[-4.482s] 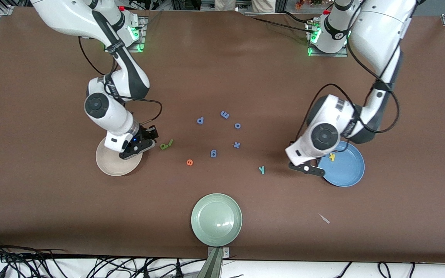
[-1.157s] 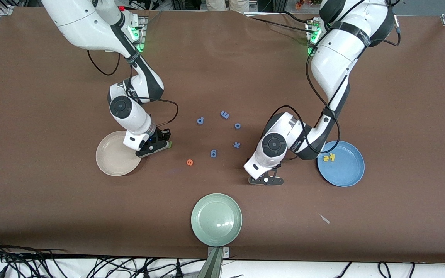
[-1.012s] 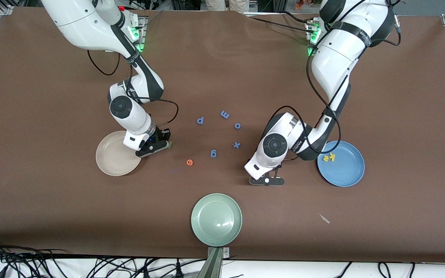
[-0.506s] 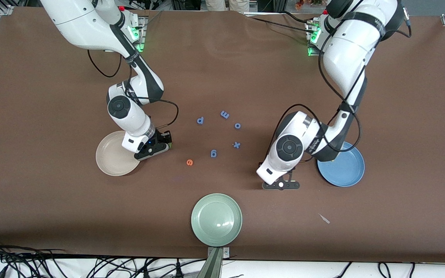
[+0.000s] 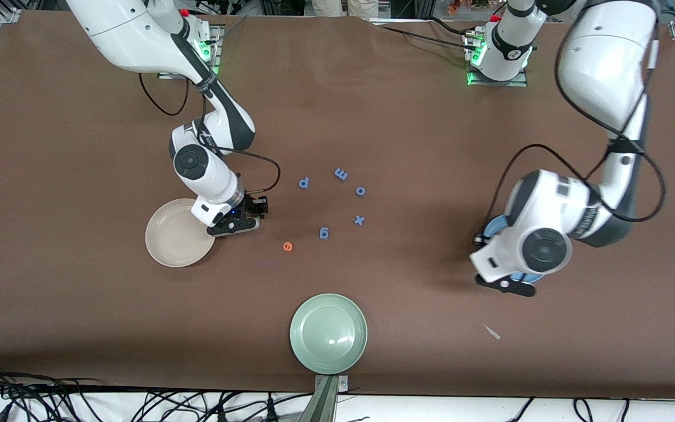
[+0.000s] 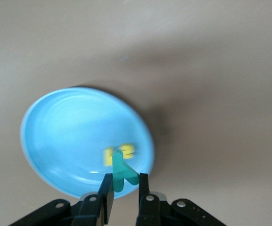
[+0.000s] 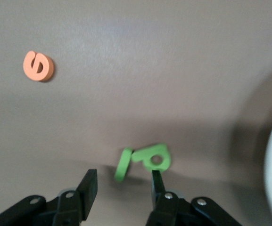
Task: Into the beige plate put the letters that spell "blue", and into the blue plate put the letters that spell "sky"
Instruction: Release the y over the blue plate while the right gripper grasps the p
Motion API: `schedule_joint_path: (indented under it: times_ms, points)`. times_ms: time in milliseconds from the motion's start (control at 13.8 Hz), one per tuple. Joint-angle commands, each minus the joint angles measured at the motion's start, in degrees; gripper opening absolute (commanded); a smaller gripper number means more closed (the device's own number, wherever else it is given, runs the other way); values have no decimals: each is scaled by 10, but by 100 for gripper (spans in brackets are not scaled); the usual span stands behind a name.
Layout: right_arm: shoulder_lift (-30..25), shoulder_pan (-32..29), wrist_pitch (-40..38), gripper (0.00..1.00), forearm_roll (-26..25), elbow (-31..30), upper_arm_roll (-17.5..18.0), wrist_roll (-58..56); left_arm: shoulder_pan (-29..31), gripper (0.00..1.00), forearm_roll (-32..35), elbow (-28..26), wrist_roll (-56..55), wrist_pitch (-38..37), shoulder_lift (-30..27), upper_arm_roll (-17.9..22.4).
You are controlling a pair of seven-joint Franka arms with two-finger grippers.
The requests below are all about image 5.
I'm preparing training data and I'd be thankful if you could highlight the black table cable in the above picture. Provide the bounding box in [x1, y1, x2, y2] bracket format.
[380, 16, 486, 50]

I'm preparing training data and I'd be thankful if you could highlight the blue round plate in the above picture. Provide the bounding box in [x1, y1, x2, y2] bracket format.
[482, 215, 546, 285]

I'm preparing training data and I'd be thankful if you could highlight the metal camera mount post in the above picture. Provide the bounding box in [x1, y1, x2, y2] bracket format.
[299, 374, 350, 422]

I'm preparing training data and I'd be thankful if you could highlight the beige round plate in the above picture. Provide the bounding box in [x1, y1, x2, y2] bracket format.
[145, 198, 218, 268]

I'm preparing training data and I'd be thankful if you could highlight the tangled black cable bundle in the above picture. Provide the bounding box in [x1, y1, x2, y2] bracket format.
[0, 360, 315, 422]

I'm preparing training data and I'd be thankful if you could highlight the person in beige trousers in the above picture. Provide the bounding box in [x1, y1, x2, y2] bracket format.
[312, 0, 379, 18]

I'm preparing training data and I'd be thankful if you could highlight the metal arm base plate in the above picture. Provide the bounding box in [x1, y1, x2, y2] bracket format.
[465, 30, 529, 88]
[158, 22, 224, 80]

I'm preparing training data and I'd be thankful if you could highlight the green round plate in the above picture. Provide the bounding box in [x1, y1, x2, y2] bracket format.
[289, 293, 369, 375]

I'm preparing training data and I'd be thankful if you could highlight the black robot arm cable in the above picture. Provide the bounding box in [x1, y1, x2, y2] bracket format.
[472, 23, 666, 247]
[138, 73, 282, 195]

